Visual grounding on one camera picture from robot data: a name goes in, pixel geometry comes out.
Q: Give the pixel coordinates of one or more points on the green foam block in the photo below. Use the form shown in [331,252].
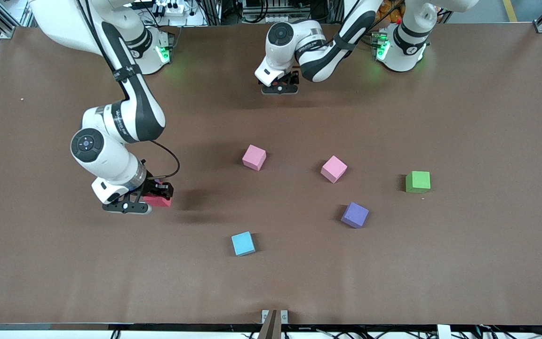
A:
[418,181]

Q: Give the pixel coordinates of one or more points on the small white box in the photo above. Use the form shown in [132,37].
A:
[444,332]

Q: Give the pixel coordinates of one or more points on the pink foam block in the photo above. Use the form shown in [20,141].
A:
[254,157]
[333,169]

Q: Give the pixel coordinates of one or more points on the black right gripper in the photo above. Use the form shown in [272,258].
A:
[151,187]

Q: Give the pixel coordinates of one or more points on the white power strip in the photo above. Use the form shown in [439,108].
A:
[172,7]

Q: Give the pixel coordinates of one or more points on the bag of orange items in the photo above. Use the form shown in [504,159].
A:
[390,14]

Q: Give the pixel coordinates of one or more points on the brown camera post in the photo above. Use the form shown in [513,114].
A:
[271,329]

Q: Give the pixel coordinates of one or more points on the white Franka left robot arm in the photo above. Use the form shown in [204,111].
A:
[318,61]

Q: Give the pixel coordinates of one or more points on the brown table cover sheet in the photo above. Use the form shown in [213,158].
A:
[111,282]

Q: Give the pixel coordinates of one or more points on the white Franka right robot arm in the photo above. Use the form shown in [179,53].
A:
[134,108]

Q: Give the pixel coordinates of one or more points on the red foam block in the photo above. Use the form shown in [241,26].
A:
[158,202]

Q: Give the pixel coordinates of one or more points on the light blue foam block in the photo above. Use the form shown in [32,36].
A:
[243,243]

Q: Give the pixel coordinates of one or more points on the purple foam block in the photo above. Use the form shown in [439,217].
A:
[354,215]

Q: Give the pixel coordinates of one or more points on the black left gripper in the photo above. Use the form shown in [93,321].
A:
[294,76]

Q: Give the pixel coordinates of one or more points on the small metal bracket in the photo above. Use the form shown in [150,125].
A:
[265,316]

